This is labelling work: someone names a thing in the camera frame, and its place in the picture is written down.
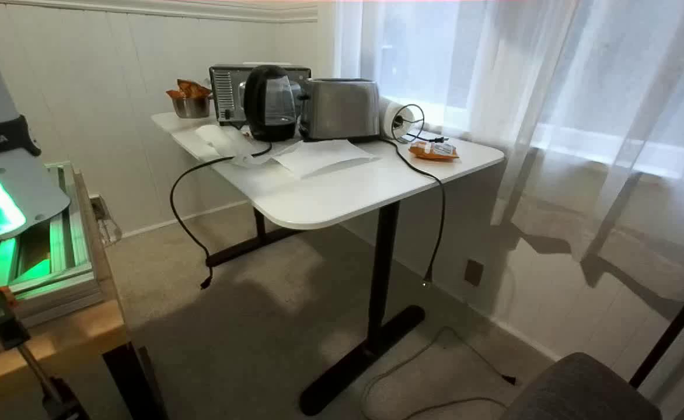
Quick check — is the silver two-slot toaster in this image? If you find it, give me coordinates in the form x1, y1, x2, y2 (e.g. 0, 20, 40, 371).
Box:
300, 77, 382, 144

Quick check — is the white paper sheet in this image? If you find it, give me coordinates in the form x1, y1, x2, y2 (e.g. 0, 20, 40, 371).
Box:
267, 139, 378, 183

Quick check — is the white paper towel roll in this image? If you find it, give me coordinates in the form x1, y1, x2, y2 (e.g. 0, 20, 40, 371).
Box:
375, 95, 428, 144

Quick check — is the wooden board with items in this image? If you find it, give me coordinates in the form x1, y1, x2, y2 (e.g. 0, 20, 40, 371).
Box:
406, 139, 462, 165

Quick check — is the black glass electric kettle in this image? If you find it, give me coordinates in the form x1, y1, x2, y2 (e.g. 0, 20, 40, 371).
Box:
239, 66, 306, 144

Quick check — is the metal bowl with orange snacks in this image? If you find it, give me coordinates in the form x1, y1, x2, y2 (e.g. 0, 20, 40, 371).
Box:
163, 77, 214, 121

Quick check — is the white sheer curtain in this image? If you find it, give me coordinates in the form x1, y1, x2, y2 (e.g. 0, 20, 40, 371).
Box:
330, 0, 684, 393

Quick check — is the grey upholstered chair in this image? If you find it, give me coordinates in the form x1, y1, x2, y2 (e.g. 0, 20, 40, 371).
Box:
502, 350, 665, 420

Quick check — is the wooden bench top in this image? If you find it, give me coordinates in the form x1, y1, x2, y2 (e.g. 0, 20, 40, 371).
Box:
0, 298, 167, 420

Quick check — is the black tripod pole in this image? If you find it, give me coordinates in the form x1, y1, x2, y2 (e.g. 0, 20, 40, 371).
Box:
628, 260, 684, 393

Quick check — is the black toaster power cable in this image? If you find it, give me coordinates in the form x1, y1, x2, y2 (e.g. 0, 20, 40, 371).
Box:
382, 101, 447, 287

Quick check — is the wall power outlet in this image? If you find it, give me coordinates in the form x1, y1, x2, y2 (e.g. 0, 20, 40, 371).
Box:
462, 256, 484, 290

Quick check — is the black kettle power cable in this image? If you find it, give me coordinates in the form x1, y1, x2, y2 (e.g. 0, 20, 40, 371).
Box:
167, 142, 276, 293

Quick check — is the black floor cable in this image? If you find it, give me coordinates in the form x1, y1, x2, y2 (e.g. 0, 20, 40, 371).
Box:
358, 324, 518, 420

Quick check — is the white wall plug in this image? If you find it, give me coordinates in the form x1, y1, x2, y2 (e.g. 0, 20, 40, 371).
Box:
88, 192, 123, 246

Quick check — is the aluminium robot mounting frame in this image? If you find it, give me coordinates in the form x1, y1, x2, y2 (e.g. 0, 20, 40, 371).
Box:
0, 161, 116, 346

